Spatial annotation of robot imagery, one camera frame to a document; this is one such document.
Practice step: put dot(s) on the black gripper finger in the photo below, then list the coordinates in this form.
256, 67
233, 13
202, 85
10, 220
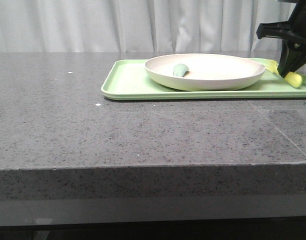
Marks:
301, 59
288, 57

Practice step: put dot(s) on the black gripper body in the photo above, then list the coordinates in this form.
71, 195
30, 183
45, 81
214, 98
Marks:
294, 29

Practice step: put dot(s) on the yellow plastic fork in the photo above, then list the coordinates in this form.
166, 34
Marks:
292, 78

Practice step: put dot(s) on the white round plate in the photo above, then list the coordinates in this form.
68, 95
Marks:
207, 72

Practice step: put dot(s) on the green plastic spoon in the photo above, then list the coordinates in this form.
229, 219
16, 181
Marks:
180, 70

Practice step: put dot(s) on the light green tray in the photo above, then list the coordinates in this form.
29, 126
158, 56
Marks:
128, 81

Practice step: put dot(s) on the white curtain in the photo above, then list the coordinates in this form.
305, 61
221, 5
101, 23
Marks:
53, 26

